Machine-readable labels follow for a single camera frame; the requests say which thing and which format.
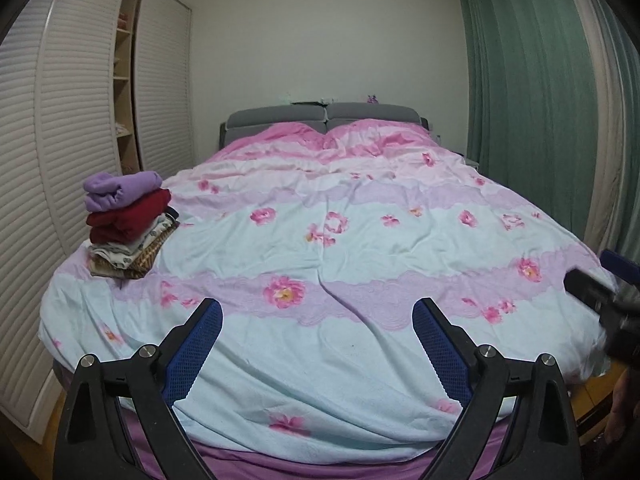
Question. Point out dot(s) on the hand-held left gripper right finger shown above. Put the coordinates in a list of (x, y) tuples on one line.
[(440, 350)]

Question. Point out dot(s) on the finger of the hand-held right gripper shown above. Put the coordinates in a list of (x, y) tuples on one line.
[(587, 287), (620, 263)]

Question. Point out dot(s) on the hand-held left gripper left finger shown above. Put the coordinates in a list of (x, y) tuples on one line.
[(200, 340)]

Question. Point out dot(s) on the purple long-sleeve top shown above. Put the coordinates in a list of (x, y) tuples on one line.
[(120, 191)]

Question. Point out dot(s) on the person's right forearm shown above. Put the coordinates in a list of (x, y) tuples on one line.
[(625, 410)]

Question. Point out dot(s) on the patterned folded clothes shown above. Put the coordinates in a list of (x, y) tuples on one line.
[(140, 247)]

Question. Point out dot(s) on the floral pastel blanket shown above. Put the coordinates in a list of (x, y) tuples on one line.
[(350, 260)]

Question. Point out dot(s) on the pale sheer curtain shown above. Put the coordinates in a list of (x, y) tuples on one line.
[(617, 135)]

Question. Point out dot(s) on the red folded garment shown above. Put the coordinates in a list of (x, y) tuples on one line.
[(130, 217)]

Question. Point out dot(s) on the purple bed sheet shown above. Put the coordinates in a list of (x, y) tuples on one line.
[(325, 467)]

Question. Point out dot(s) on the white bedside table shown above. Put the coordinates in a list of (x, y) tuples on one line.
[(472, 162)]

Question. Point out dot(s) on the green curtain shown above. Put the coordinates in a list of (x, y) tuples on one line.
[(525, 110)]

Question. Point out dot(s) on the grey padded headboard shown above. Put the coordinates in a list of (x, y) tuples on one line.
[(280, 117)]

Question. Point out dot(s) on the white louvered wardrobe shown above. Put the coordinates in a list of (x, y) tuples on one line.
[(65, 135)]

